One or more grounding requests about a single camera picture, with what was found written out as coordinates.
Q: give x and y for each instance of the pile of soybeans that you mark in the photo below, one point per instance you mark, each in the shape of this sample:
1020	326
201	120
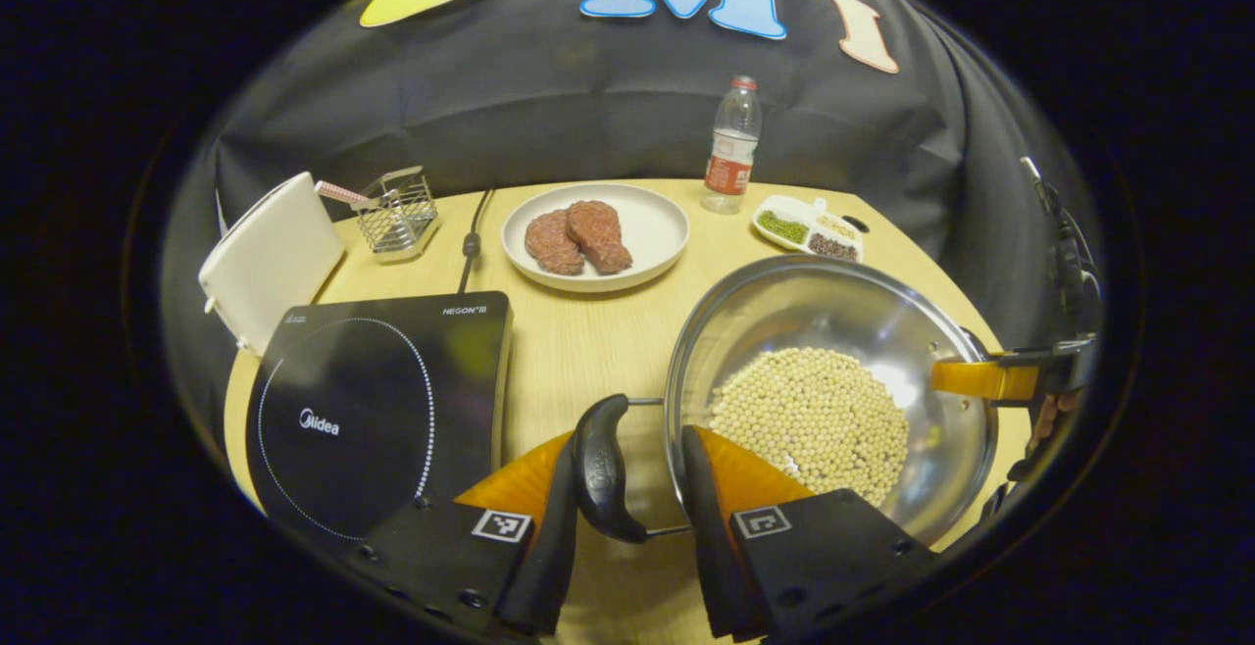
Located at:
814	420

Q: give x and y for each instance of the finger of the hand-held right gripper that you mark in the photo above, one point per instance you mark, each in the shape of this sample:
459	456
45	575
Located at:
980	380

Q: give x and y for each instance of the brown steak piece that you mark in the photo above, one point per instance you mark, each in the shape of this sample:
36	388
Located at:
600	233
551	245

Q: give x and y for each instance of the stainless steel pot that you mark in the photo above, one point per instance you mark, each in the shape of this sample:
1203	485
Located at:
941	469

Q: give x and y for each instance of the pink striped stick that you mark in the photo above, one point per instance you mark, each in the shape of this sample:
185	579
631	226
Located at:
343	194

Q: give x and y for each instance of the clear plastic water bottle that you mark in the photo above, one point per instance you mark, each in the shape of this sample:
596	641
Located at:
730	160

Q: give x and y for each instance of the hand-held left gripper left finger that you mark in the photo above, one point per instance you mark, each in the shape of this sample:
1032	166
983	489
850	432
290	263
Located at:
549	547

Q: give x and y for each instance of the white divided bean dish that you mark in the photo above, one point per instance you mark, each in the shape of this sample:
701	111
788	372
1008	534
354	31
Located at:
806	228

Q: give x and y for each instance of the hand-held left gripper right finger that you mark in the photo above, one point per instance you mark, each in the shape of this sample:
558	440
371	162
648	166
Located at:
711	547

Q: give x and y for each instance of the black induction cooktop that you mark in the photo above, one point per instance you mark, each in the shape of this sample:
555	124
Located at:
373	400

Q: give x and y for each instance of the white round plate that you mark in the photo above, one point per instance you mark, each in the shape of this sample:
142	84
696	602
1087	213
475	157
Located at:
657	233

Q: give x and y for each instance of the white toaster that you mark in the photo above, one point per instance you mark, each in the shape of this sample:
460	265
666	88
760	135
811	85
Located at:
275	253

